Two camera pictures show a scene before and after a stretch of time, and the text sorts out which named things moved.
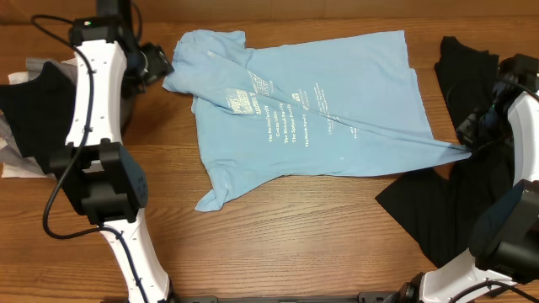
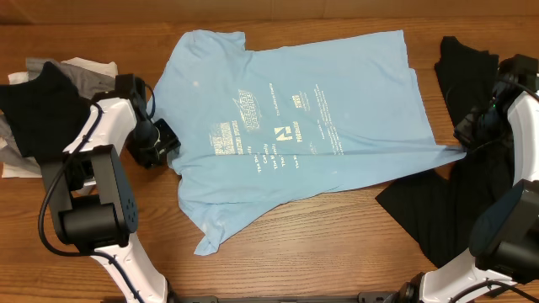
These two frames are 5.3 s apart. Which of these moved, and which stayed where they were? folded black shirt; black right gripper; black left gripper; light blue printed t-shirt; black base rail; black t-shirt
Moved: black left gripper; light blue printed t-shirt
Stayed: folded black shirt; black base rail; black t-shirt; black right gripper
